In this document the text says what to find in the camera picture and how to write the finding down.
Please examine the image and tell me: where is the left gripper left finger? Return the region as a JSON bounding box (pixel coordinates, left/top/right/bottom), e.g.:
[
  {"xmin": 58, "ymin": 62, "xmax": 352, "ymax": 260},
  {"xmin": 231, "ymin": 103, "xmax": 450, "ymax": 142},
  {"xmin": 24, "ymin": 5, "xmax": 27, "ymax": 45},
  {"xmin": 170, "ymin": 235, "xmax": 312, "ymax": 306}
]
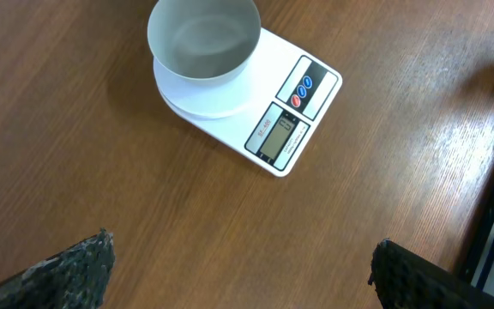
[{"xmin": 0, "ymin": 228, "xmax": 116, "ymax": 309}]

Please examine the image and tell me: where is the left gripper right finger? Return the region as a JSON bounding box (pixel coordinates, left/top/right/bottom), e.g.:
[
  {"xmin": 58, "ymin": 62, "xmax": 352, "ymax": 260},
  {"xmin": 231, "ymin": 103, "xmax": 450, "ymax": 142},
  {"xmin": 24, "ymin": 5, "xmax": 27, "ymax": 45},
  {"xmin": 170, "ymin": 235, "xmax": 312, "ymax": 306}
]
[{"xmin": 368, "ymin": 239, "xmax": 494, "ymax": 309}]

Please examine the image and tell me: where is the white digital kitchen scale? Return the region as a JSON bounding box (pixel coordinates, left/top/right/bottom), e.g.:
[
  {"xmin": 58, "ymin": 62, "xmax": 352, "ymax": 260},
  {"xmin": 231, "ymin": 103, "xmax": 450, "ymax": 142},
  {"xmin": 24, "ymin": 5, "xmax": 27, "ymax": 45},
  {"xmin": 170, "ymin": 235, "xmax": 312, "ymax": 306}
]
[{"xmin": 154, "ymin": 29, "xmax": 342, "ymax": 177}]

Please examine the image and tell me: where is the white plastic bowl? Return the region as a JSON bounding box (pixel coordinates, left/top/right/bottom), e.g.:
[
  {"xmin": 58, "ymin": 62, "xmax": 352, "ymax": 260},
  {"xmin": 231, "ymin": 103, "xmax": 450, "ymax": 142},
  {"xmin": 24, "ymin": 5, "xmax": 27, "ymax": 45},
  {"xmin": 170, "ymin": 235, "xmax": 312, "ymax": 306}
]
[{"xmin": 147, "ymin": 0, "xmax": 262, "ymax": 82}]

